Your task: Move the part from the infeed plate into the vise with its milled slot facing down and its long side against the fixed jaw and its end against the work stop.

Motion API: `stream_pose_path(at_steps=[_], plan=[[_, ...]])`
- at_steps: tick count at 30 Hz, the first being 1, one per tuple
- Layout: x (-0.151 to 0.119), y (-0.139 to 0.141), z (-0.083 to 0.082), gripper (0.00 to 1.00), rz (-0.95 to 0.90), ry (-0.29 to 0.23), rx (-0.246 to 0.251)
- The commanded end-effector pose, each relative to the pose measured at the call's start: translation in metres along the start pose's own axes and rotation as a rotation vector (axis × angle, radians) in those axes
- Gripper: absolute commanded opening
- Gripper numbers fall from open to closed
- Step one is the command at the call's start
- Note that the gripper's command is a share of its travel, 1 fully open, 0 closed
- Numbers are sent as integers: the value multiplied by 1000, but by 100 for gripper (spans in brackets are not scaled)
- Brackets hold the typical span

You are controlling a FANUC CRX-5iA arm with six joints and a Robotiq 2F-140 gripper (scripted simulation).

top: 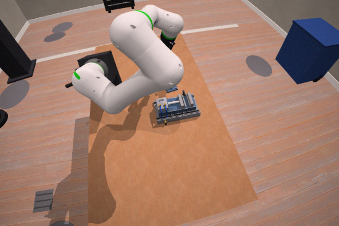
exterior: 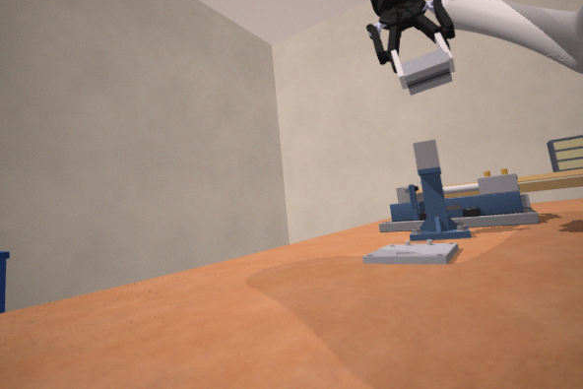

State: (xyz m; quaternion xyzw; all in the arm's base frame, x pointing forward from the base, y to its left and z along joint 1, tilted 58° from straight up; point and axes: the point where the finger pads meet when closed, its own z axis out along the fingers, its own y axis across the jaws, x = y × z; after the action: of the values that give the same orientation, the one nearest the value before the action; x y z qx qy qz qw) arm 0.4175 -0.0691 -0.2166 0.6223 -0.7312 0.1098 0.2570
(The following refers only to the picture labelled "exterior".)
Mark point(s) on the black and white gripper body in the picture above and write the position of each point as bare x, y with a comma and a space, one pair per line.
405, 18

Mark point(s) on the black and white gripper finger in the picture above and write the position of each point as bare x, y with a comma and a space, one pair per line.
438, 34
392, 51

